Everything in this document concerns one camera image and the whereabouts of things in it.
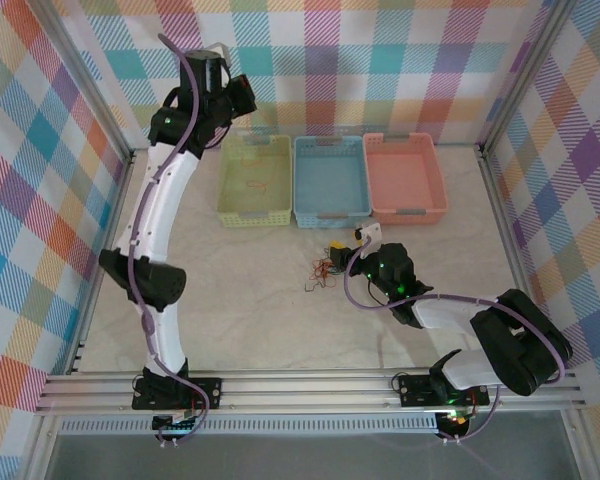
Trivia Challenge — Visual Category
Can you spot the thin orange cable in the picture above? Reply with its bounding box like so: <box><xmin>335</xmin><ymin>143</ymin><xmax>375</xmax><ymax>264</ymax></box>
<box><xmin>309</xmin><ymin>257</ymin><xmax>339</xmax><ymax>289</ymax></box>
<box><xmin>242</xmin><ymin>157</ymin><xmax>270</xmax><ymax>195</ymax></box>

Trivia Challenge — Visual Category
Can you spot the blue plastic basket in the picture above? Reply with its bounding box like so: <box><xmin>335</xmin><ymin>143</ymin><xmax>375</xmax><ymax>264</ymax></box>
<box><xmin>292</xmin><ymin>134</ymin><xmax>372</xmax><ymax>230</ymax></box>

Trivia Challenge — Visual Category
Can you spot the pink plastic basket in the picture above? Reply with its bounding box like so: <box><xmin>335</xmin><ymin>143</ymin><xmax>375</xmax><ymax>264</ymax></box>
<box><xmin>362</xmin><ymin>131</ymin><xmax>450</xmax><ymax>227</ymax></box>

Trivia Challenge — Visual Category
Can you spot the green plastic basket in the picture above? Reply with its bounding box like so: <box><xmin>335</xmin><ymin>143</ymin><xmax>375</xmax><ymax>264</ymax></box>
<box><xmin>214</xmin><ymin>134</ymin><xmax>294</xmax><ymax>230</ymax></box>

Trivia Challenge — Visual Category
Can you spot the small controller board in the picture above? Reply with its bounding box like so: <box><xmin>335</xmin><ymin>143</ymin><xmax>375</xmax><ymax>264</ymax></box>
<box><xmin>439</xmin><ymin>405</ymin><xmax>474</xmax><ymax>432</ymax></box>
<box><xmin>152</xmin><ymin>408</ymin><xmax>201</xmax><ymax>437</ymax></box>

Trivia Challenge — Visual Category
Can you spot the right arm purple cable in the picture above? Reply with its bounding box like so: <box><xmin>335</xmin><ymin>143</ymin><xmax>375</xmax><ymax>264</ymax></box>
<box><xmin>344</xmin><ymin>229</ymin><xmax>569</xmax><ymax>444</ymax></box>

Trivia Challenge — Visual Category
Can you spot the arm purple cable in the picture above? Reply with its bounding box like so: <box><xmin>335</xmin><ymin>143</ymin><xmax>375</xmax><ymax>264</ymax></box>
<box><xmin>344</xmin><ymin>229</ymin><xmax>569</xmax><ymax>444</ymax></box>
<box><xmin>127</xmin><ymin>33</ymin><xmax>214</xmax><ymax>447</ymax></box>

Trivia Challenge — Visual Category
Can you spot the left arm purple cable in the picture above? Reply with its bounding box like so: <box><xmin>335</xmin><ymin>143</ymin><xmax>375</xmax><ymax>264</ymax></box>
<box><xmin>127</xmin><ymin>33</ymin><xmax>214</xmax><ymax>447</ymax></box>

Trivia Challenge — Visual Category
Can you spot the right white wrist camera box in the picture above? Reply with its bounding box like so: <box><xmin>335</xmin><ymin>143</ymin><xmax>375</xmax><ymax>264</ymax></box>
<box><xmin>354</xmin><ymin>222</ymin><xmax>384</xmax><ymax>259</ymax></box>

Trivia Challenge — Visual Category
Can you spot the aluminium frame post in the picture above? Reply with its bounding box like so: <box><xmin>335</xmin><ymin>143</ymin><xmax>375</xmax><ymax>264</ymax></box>
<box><xmin>478</xmin><ymin>0</ymin><xmax>579</xmax><ymax>154</ymax></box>
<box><xmin>29</xmin><ymin>0</ymin><xmax>137</xmax><ymax>166</ymax></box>

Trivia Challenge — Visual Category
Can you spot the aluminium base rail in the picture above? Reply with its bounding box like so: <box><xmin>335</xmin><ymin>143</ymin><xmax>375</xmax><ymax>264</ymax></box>
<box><xmin>34</xmin><ymin>367</ymin><xmax>586</xmax><ymax>417</ymax></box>

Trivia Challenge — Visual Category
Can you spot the slotted grey cable duct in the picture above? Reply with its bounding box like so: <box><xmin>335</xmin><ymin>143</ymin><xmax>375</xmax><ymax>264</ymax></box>
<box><xmin>59</xmin><ymin>418</ymin><xmax>440</xmax><ymax>435</ymax></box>

